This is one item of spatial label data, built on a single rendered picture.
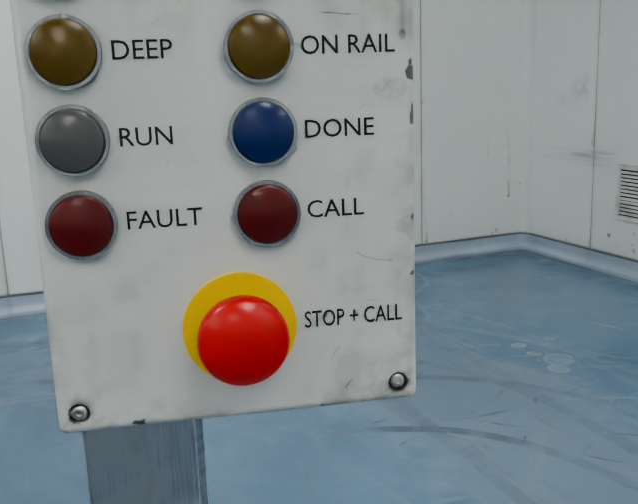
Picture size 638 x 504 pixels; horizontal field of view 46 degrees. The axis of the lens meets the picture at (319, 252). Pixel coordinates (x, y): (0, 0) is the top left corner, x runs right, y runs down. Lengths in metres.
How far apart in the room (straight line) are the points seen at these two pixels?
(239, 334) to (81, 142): 0.10
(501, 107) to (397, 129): 4.53
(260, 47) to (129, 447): 0.23
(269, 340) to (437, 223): 4.39
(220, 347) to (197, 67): 0.12
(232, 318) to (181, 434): 0.13
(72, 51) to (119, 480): 0.24
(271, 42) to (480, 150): 4.49
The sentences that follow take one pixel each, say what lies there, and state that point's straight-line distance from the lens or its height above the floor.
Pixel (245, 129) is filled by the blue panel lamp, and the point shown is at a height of 1.04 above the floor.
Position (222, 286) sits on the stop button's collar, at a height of 0.98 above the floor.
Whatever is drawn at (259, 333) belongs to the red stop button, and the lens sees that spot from 0.32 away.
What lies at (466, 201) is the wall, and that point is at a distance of 4.79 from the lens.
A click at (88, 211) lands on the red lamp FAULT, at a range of 0.33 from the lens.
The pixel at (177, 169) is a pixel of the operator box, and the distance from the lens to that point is 0.34.
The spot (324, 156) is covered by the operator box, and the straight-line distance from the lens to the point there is 0.34.
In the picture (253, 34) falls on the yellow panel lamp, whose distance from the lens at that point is 0.33.
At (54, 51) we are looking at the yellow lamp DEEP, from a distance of 0.33.
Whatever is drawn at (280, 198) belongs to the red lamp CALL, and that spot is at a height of 1.01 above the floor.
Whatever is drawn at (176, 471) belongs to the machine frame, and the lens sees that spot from 0.45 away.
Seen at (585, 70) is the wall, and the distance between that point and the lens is 4.59.
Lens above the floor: 1.06
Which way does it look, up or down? 12 degrees down
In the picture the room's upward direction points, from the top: 2 degrees counter-clockwise
